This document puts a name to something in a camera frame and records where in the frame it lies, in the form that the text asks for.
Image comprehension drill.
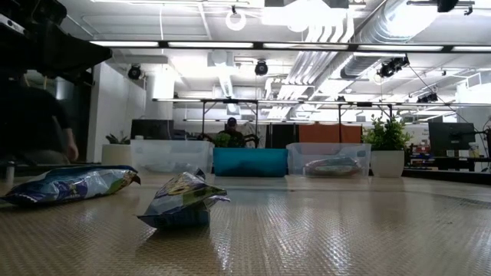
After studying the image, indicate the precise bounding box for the black computer monitor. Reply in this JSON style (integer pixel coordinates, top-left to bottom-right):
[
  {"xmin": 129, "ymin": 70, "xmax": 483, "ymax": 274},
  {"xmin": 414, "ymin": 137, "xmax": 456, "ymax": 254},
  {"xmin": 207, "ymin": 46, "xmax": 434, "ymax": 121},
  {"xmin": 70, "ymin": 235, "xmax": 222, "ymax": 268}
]
[{"xmin": 427, "ymin": 122, "xmax": 476, "ymax": 153}]

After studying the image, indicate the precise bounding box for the orange partition panel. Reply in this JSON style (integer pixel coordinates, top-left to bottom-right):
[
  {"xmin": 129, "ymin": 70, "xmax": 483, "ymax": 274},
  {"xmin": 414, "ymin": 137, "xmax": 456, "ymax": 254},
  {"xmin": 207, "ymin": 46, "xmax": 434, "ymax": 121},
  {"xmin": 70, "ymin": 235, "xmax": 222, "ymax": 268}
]
[{"xmin": 298, "ymin": 123, "xmax": 363, "ymax": 144}]

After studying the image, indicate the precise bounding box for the leafy plant in white pot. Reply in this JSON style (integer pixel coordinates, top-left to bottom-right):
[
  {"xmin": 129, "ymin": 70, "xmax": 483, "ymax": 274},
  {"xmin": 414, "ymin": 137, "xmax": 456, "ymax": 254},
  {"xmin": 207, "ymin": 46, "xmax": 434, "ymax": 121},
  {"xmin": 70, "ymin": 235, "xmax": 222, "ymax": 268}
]
[{"xmin": 361, "ymin": 113, "xmax": 414, "ymax": 179}]

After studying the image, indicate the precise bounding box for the small green plant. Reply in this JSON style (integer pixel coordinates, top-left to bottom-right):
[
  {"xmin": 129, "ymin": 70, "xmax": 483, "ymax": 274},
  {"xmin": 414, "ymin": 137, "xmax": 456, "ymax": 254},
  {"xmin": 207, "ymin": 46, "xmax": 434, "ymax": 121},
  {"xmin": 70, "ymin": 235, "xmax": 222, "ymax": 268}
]
[{"xmin": 213, "ymin": 132, "xmax": 233, "ymax": 149}]

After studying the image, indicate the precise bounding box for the clear plastic bin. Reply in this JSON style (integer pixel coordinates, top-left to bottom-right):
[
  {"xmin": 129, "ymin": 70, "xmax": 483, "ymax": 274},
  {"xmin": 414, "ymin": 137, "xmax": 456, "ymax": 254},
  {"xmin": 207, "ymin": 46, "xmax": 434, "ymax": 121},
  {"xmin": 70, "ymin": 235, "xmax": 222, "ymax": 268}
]
[
  {"xmin": 130, "ymin": 139, "xmax": 215, "ymax": 176},
  {"xmin": 285, "ymin": 142, "xmax": 372, "ymax": 179}
]

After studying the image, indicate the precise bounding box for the teal plastic bin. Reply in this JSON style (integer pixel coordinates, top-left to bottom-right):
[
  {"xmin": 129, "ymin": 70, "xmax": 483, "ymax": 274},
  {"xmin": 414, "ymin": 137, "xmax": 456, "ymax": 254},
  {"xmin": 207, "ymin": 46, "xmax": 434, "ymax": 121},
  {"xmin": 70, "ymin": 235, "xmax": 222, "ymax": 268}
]
[{"xmin": 213, "ymin": 147, "xmax": 289, "ymax": 178}]

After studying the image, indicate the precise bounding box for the white LED light strip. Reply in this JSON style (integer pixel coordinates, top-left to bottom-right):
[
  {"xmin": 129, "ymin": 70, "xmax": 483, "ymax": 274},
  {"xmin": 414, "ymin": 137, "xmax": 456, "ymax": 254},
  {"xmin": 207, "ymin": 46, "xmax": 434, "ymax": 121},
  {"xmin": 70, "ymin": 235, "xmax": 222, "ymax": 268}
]
[
  {"xmin": 262, "ymin": 42, "xmax": 349, "ymax": 51},
  {"xmin": 167, "ymin": 41, "xmax": 255, "ymax": 49},
  {"xmin": 90, "ymin": 41, "xmax": 160, "ymax": 48},
  {"xmin": 357, "ymin": 44, "xmax": 445, "ymax": 52},
  {"xmin": 451, "ymin": 45, "xmax": 491, "ymax": 53}
]

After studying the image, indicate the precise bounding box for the black desk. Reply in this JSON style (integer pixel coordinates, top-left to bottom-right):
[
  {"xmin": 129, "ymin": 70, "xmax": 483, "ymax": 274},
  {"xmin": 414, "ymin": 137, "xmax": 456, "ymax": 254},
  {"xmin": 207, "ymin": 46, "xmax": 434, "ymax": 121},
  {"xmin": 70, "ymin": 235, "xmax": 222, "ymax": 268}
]
[{"xmin": 433, "ymin": 155, "xmax": 491, "ymax": 172}]

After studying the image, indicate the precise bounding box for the black partition panel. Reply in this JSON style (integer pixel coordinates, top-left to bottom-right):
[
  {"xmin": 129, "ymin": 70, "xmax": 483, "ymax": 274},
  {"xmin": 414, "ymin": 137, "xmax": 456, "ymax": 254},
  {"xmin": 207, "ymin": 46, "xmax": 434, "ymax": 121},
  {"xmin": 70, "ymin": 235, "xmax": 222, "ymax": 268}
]
[{"xmin": 269, "ymin": 123, "xmax": 297, "ymax": 149}]

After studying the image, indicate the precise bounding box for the grey-bordered silicone mat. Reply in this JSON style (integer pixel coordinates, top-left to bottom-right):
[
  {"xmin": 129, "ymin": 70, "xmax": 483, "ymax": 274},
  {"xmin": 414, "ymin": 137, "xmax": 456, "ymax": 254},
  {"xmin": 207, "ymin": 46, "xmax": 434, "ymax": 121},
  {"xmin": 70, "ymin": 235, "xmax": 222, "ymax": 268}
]
[{"xmin": 0, "ymin": 183, "xmax": 491, "ymax": 276}]

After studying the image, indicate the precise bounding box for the small succulent in white pot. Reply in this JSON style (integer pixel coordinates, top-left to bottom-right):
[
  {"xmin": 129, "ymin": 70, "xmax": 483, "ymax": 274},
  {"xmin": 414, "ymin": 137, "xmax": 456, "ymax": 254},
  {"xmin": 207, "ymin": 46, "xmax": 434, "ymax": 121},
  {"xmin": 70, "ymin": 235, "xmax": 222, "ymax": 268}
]
[{"xmin": 101, "ymin": 133, "xmax": 133, "ymax": 167}]

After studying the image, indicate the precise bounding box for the black metal table frame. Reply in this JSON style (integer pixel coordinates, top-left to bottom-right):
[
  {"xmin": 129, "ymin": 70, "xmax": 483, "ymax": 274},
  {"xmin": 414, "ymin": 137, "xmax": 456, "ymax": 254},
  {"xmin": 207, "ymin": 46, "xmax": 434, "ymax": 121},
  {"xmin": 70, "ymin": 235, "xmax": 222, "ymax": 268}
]
[
  {"xmin": 336, "ymin": 101, "xmax": 395, "ymax": 124},
  {"xmin": 199, "ymin": 97, "xmax": 260, "ymax": 141}
]

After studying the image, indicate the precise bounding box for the person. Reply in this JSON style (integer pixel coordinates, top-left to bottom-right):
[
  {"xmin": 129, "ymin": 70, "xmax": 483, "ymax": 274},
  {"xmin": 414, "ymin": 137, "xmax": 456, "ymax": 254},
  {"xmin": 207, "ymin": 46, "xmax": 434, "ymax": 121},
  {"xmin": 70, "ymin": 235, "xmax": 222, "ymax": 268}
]
[
  {"xmin": 0, "ymin": 80, "xmax": 81, "ymax": 165},
  {"xmin": 202, "ymin": 117, "xmax": 257, "ymax": 149}
]

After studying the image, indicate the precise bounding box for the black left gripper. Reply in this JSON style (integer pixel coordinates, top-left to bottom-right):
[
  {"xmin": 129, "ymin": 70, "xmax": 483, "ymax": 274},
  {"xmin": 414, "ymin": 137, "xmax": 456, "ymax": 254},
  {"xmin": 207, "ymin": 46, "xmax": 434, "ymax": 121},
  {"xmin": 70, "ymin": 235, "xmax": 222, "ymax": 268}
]
[{"xmin": 0, "ymin": 0, "xmax": 114, "ymax": 81}]

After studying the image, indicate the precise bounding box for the person's hand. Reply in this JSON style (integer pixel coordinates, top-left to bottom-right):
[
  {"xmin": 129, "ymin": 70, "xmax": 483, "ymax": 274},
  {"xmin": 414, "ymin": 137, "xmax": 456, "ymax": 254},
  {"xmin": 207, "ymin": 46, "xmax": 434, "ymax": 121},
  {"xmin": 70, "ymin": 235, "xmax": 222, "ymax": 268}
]
[{"xmin": 64, "ymin": 127, "xmax": 81, "ymax": 163}]

